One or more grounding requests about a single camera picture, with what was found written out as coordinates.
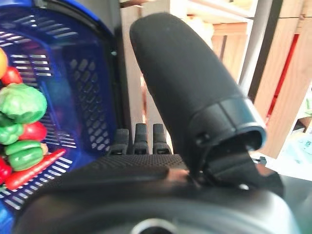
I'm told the right five-finger robot hand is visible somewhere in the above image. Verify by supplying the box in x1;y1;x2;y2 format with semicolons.
14;11;302;234

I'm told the green bell pepper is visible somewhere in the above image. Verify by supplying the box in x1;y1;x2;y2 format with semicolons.
0;117;24;145
4;140;44;171

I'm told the blue plastic shopping basket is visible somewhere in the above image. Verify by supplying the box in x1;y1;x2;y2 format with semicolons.
0;0;120;234

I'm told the red toy carrot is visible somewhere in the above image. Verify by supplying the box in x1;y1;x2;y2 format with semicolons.
4;148;66;191

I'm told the red bell pepper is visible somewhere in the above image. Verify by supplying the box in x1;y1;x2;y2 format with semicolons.
0;157;12;185
19;121;47;142

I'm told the red tomato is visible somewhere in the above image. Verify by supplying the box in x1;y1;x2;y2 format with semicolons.
1;66;23;86

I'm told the napa cabbage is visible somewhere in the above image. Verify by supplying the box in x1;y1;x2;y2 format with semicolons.
0;83;48;124

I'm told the yellow orange pepper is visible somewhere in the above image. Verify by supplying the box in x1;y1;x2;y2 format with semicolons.
0;47;8;78

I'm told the wooden display shelf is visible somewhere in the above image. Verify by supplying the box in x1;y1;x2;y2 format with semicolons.
119;0;312;176

